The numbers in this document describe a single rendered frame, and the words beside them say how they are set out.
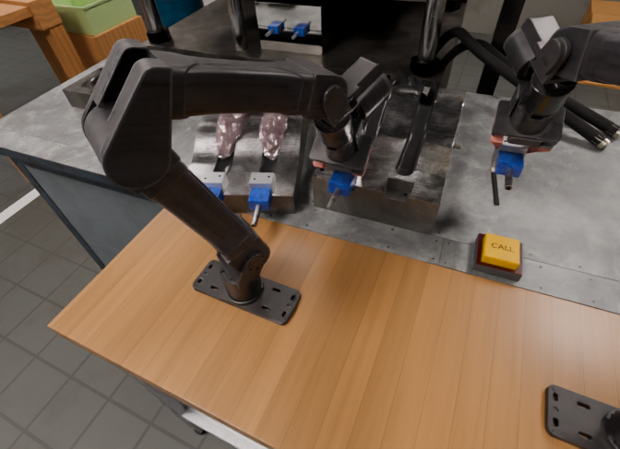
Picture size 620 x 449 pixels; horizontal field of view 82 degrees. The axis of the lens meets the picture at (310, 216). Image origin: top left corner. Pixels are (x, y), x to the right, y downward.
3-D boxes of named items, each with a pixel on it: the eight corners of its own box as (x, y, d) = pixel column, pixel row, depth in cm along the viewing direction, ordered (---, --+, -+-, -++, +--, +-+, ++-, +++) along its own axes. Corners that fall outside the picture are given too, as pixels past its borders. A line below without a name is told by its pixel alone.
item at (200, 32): (437, 98, 125) (441, 81, 121) (144, 57, 163) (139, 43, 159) (463, 16, 177) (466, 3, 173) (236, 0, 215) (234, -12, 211)
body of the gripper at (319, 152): (320, 131, 67) (313, 109, 60) (374, 141, 64) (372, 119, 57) (310, 162, 66) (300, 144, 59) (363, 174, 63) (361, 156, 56)
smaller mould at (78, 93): (101, 112, 116) (91, 95, 111) (71, 106, 119) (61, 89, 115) (136, 88, 126) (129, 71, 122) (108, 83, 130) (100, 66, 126)
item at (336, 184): (340, 221, 68) (341, 201, 64) (316, 215, 69) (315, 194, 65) (361, 179, 76) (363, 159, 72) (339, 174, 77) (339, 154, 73)
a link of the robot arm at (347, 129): (341, 108, 60) (336, 83, 53) (366, 127, 58) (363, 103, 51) (313, 136, 60) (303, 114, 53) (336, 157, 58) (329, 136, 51)
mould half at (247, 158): (295, 214, 80) (291, 176, 72) (183, 211, 82) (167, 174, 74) (312, 100, 114) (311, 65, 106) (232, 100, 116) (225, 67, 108)
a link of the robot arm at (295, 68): (317, 56, 52) (68, 32, 33) (360, 77, 46) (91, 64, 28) (300, 135, 58) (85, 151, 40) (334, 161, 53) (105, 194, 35)
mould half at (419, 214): (431, 235, 74) (446, 186, 64) (313, 206, 81) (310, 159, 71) (459, 112, 105) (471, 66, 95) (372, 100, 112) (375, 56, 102)
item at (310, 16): (322, 55, 140) (320, 5, 127) (261, 48, 148) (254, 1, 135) (359, 13, 171) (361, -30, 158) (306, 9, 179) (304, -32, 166)
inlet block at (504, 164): (518, 202, 64) (530, 178, 60) (488, 196, 66) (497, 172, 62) (518, 161, 73) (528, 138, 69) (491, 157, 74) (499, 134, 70)
